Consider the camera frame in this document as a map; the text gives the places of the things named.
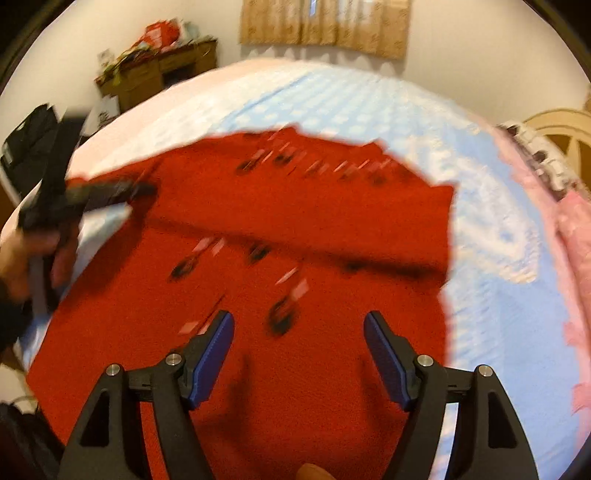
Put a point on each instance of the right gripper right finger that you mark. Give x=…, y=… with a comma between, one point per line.
x=489, y=440

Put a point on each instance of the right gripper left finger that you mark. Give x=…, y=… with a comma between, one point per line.
x=107, y=440

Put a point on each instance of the red knitted sweater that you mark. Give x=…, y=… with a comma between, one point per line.
x=298, y=238

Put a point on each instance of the left dark sleeve forearm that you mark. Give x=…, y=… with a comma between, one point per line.
x=15, y=318

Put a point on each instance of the person left hand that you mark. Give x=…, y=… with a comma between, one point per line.
x=19, y=249

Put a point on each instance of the black chair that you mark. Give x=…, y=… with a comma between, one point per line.
x=25, y=151

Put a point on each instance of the white paper bag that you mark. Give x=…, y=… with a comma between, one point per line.
x=103, y=113

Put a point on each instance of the blue polka dot bedsheet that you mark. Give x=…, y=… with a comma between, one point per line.
x=510, y=295

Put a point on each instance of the brown wooden desk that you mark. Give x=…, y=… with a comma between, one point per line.
x=148, y=73

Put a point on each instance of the red gift bag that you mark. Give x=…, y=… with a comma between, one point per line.
x=160, y=34

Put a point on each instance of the pink folded quilt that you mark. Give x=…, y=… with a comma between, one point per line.
x=573, y=226

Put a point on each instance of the patterned grey white pillow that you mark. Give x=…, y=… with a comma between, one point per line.
x=545, y=160

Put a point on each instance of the cream round headboard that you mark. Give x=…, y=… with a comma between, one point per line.
x=571, y=129

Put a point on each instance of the beige curtain far window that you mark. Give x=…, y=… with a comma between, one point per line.
x=374, y=27

